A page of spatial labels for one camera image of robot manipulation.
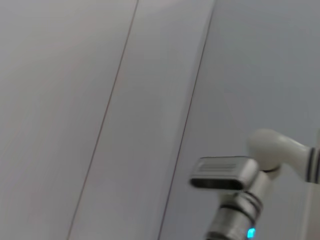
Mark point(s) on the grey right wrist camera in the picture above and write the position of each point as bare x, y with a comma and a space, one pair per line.
220, 185

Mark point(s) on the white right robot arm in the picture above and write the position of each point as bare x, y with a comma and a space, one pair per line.
272, 150

